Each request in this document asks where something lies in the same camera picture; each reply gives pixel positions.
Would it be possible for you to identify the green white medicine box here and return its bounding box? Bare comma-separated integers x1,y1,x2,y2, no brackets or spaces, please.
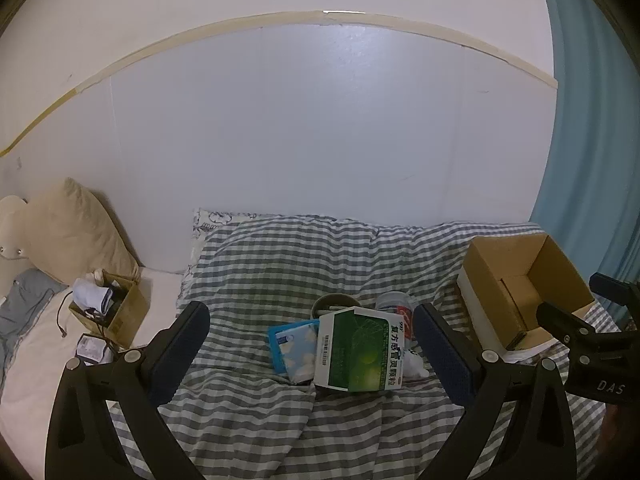
313,306,407,394

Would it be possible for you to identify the light blue tissue packet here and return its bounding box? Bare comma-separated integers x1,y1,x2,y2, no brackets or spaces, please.
267,322,321,385

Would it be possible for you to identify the brown cardboard tape ring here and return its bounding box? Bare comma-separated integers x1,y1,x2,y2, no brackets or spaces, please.
311,293,359,322

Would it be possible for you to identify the beige pillow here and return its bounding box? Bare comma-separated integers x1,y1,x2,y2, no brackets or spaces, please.
22,177,142,287

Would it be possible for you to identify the grey white checked blanket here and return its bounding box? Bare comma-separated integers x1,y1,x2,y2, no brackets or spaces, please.
107,215,622,480

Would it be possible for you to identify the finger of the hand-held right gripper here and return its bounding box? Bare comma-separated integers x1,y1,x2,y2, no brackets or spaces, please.
589,272,640,332
536,301,597,357

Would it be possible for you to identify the small white labelled packet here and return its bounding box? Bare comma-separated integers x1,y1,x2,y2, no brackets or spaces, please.
75,335,115,367

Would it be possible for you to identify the floral white pillow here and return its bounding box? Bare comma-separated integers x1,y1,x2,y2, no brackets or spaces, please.
175,207,281,307

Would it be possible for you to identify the white bed sheet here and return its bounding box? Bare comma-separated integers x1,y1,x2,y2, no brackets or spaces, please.
0,265,187,461

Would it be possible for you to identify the grey cloth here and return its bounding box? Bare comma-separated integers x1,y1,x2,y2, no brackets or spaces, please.
0,268,69,386

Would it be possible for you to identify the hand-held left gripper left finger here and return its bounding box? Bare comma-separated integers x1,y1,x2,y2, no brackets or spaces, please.
45,301,211,480

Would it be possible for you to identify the beige wall tape strip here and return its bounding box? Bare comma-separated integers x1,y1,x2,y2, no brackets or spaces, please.
0,10,559,157

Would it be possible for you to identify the black cable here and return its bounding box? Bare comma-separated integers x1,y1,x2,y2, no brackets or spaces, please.
56,304,122,357

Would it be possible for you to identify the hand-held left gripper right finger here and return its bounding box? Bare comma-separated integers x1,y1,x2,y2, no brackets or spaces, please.
412,302,578,480

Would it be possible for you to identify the white folded cloth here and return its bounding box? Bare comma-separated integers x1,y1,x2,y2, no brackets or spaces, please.
73,280,114,314

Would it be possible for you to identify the blue labelled plastic packet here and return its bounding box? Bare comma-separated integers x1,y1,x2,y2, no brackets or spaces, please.
376,291,430,379

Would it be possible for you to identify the cream padded headboard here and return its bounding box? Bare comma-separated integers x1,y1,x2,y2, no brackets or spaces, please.
0,195,39,302

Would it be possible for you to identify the small brown cardboard box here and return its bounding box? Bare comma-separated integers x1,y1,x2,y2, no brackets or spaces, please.
68,270,150,351

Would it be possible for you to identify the blue curtain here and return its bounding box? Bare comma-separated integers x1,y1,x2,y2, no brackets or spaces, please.
530,0,640,334

